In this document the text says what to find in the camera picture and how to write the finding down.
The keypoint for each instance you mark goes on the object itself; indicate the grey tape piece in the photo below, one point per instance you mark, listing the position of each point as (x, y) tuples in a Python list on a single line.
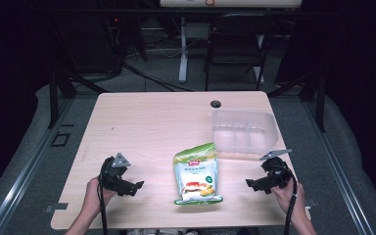
[(56, 207)]

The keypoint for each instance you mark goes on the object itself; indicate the person's left hand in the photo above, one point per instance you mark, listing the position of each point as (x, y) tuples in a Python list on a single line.
[(94, 196)]

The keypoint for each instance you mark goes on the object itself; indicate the white desk leg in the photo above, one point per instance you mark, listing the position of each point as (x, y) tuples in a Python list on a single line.
[(183, 49)]

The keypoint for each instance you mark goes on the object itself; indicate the green and white snack bag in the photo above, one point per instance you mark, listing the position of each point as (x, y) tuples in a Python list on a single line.
[(196, 176)]

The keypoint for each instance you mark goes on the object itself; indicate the metal floor rail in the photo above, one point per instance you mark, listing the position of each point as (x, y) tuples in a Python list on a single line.
[(336, 169), (23, 182)]

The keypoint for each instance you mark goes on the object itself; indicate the black metal stand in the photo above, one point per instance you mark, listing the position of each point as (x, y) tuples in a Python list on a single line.
[(54, 98), (319, 101)]

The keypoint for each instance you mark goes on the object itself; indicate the person's right hand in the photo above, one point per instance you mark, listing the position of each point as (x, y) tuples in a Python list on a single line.
[(285, 200)]

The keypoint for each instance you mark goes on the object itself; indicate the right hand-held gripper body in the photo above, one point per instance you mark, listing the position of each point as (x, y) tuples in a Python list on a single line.
[(279, 173)]

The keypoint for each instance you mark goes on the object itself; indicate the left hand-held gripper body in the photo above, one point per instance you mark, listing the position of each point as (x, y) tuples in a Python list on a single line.
[(112, 176)]

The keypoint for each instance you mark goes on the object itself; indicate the black chair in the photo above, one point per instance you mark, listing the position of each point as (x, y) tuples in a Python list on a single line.
[(238, 42)]

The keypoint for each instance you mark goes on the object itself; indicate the clear plastic container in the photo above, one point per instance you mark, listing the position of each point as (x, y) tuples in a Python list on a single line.
[(244, 130)]

